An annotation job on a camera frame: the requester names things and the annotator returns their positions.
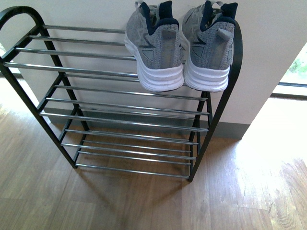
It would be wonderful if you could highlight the black metal shoe rack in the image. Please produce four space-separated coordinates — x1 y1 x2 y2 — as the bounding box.
0 6 243 181

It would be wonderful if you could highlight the grey knit sneaker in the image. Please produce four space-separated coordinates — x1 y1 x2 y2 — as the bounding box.
124 0 184 92
181 0 238 92

